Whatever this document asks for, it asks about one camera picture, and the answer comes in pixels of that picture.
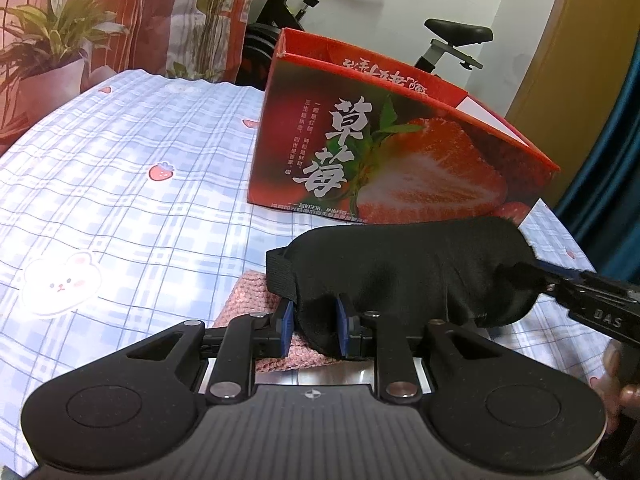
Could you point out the black sleep eye mask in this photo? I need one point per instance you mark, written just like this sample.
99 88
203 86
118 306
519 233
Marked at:
454 270

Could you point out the teal curtain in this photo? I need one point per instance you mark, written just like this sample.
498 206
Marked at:
601 206

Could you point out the right hand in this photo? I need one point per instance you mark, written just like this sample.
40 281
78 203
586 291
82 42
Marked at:
616 394

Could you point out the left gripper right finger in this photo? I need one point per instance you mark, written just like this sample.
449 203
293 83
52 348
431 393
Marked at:
355 335

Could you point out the potted green plant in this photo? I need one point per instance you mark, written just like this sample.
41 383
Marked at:
49 55

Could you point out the tall green plant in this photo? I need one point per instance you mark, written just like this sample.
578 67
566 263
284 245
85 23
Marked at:
199 39

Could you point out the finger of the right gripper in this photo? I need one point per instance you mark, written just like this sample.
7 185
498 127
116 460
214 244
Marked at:
541 274

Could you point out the black exercise bike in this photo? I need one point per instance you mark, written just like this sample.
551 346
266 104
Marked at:
406 30

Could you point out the wooden door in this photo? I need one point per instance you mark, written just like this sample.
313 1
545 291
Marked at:
574 80

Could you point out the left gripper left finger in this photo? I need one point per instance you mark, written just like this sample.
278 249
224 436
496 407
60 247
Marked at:
273 332

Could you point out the pink knitted cloth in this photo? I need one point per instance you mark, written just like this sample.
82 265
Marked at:
250 295

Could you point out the blue checked strawberry tablecloth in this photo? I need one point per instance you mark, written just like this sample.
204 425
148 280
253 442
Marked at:
122 213

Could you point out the red strawberry cardboard box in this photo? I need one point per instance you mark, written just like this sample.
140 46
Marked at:
351 134

